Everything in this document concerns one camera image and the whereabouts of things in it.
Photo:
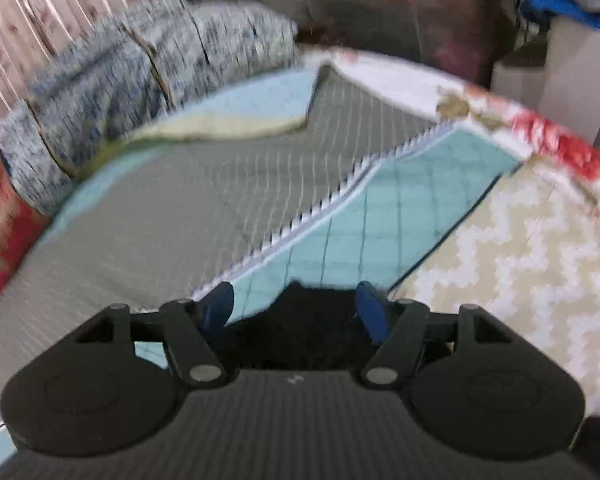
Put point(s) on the translucent storage box teal lid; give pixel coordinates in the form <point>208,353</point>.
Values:
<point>380,10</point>

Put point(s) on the red blue floral quilt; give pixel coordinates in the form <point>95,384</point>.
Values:
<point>105,85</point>

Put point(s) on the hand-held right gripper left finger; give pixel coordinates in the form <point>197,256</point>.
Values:
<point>219,307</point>

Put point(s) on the leaf-print curtain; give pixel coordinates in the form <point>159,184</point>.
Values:
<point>30,10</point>

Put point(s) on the black pants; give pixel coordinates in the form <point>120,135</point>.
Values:
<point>305,330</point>

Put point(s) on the beige fabric storage box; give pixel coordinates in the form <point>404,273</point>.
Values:
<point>580,75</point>

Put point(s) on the patterned zigzag bedspread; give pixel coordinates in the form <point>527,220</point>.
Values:
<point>180,220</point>

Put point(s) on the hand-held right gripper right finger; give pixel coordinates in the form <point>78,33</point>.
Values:
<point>372,312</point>

